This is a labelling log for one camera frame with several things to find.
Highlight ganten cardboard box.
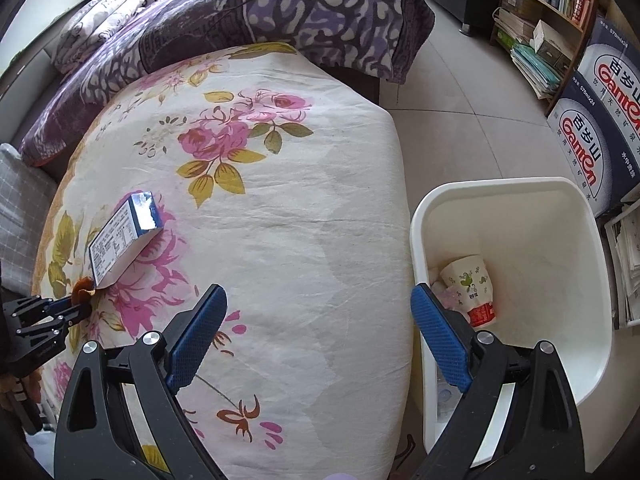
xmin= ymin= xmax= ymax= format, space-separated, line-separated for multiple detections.
xmin=578 ymin=18 xmax=639 ymax=153
xmin=548 ymin=72 xmax=639 ymax=217

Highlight floral cream bed sheet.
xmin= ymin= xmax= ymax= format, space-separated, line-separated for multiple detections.
xmin=32 ymin=42 xmax=412 ymax=479

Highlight orange brown wrapper scrap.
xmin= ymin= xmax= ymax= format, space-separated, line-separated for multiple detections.
xmin=70 ymin=276 xmax=96 ymax=307

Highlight upper Ganten cardboard box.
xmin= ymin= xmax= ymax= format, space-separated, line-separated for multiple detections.
xmin=578 ymin=18 xmax=639 ymax=153

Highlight wooden bookshelf with books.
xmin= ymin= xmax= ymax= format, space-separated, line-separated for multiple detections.
xmin=490 ymin=0 xmax=600 ymax=110

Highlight white metal shelf rack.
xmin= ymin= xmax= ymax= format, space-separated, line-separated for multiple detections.
xmin=604 ymin=200 xmax=639 ymax=330

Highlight blue white carton box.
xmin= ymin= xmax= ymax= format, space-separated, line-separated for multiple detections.
xmin=88 ymin=192 xmax=164 ymax=289

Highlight grey checked cushion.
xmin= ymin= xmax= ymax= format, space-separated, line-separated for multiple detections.
xmin=0 ymin=143 xmax=56 ymax=296

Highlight lower Ganten cardboard box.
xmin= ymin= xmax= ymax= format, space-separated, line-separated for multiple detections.
xmin=548 ymin=72 xmax=639 ymax=217

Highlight white plastic trash bin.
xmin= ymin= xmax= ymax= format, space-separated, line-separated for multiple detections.
xmin=410 ymin=177 xmax=613 ymax=471

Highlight purple patterned quilt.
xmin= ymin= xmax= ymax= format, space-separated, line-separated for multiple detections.
xmin=18 ymin=0 xmax=435 ymax=167

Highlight dark bed headboard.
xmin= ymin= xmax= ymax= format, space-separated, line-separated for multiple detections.
xmin=1 ymin=47 xmax=61 ymax=146

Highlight white floral paper cup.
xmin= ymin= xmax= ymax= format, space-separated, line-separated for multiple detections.
xmin=439 ymin=255 xmax=494 ymax=312

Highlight folded patterned pillows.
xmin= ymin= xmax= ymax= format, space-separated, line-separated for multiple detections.
xmin=52 ymin=0 xmax=145 ymax=75

